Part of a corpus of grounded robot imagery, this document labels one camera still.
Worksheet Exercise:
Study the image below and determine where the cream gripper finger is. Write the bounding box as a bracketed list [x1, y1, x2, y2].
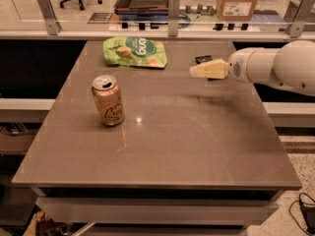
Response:
[189, 66, 206, 78]
[207, 59, 228, 79]

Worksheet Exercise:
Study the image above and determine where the black rxbar chocolate bar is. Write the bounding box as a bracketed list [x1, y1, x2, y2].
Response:
[195, 55, 213, 64]

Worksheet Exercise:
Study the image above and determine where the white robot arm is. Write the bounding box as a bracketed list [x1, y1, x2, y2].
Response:
[189, 40, 315, 96]

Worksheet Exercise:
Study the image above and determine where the green snack chip bag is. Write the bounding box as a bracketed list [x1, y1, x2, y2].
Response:
[102, 36, 167, 69]

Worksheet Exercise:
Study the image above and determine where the cardboard box with label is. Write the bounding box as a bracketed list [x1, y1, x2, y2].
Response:
[217, 0, 258, 21]

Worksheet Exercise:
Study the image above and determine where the gold soda can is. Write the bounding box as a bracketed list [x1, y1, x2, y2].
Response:
[92, 75, 124, 126]

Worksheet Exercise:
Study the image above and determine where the black power adapter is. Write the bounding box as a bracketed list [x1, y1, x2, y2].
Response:
[300, 204, 315, 233]

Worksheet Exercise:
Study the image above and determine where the grey table drawer base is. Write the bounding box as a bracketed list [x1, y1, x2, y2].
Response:
[36, 197, 279, 236]

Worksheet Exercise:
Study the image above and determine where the middle metal glass bracket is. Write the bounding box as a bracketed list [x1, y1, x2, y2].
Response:
[168, 0, 180, 36]

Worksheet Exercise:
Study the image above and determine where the metal glass bracket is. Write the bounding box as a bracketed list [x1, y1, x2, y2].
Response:
[168, 0, 180, 36]
[287, 0, 315, 38]
[37, 0, 61, 35]

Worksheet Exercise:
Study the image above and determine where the right metal glass bracket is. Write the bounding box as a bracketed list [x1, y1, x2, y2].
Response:
[287, 0, 315, 38]

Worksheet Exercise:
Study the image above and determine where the left metal glass bracket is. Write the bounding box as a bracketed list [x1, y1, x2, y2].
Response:
[37, 0, 61, 35]

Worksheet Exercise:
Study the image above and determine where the black cable on floor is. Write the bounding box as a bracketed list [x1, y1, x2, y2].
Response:
[288, 192, 315, 236]

